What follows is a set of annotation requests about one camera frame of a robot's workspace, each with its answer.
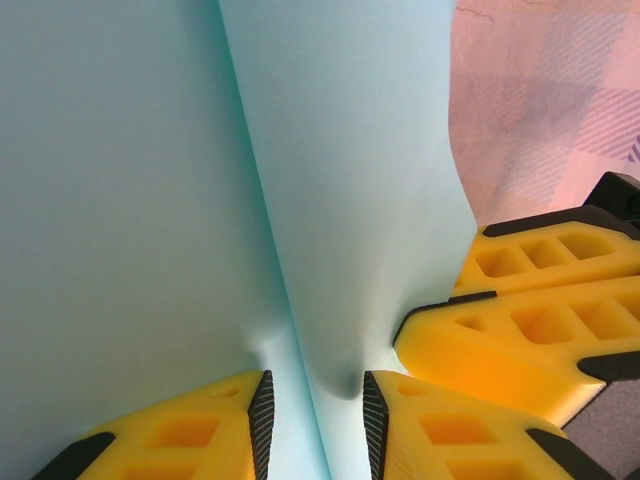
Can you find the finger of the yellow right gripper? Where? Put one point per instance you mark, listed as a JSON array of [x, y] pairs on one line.
[[550, 270], [500, 350]]

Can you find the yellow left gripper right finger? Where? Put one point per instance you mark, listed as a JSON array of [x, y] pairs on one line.
[[450, 450]]

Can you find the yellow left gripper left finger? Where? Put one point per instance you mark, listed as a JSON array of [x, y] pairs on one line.
[[200, 425]]

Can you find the teal paper sheet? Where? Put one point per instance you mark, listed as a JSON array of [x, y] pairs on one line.
[[150, 200]]

